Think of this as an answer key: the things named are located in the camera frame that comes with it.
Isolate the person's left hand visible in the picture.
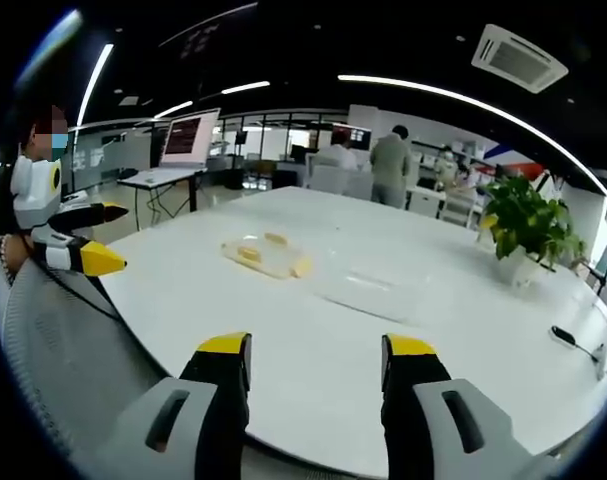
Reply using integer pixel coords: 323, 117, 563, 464
5, 233, 37, 275

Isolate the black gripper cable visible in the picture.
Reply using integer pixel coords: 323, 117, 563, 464
46, 267, 123, 322

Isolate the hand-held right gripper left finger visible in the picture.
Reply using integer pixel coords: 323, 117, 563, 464
100, 331, 254, 480

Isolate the green potted plant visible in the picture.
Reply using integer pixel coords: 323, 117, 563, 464
476, 174, 590, 290

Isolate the person's dark clothing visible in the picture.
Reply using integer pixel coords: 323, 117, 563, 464
0, 142, 28, 237

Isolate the grey mesh chair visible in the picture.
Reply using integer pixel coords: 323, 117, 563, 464
1, 257, 177, 480

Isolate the white desk with black legs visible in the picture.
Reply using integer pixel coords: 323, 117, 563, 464
116, 166, 210, 232

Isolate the yellow plastic piece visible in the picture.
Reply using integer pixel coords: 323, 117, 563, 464
288, 255, 315, 280

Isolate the white office chair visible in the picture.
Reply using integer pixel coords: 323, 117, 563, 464
306, 163, 353, 195

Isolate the straight ceiling light strip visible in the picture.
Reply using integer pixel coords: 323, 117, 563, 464
74, 43, 116, 132

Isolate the dark computer monitor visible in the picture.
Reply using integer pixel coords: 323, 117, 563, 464
331, 124, 374, 152

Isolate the ceiling air conditioner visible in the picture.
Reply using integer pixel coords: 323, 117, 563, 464
470, 23, 570, 95

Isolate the white slatted chair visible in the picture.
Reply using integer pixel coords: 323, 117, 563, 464
436, 191, 480, 227

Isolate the large display screen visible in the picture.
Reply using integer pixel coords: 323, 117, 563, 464
158, 108, 222, 169

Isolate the short ceiling light strip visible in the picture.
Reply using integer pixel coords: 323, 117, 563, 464
221, 80, 272, 96
153, 100, 195, 121

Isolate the long curved ceiling light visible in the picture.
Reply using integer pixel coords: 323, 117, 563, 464
337, 74, 607, 197

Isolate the clear plastic bag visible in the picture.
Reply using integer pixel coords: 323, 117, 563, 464
219, 232, 310, 282

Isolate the beaded bracelet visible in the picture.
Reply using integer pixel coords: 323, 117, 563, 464
0, 235, 15, 274

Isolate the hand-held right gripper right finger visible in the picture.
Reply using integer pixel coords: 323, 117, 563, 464
380, 333, 550, 480

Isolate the clear plastic sheet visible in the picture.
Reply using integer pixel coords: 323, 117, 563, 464
321, 268, 420, 322

